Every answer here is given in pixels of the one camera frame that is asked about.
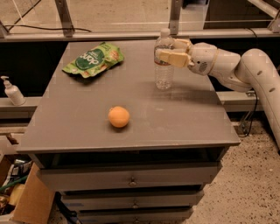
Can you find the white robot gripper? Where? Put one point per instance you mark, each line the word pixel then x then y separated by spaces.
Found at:
pixel 202 59

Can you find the clear plastic water bottle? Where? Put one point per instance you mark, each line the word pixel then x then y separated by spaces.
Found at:
pixel 163 71

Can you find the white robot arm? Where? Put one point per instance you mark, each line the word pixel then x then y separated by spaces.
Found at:
pixel 251 70

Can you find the white pump dispenser bottle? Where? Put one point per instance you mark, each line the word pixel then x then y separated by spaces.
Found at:
pixel 13 92

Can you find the green snack bag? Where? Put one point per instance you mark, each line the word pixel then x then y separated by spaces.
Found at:
pixel 95 61

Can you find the orange fruit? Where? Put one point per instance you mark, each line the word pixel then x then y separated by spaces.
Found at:
pixel 118 116

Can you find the grey drawer cabinet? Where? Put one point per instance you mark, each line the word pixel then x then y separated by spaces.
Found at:
pixel 121 151

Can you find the brown cardboard box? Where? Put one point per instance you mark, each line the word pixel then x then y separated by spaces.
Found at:
pixel 24 198

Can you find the metal frame rail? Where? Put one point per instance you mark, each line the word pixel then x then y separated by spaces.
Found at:
pixel 73 20

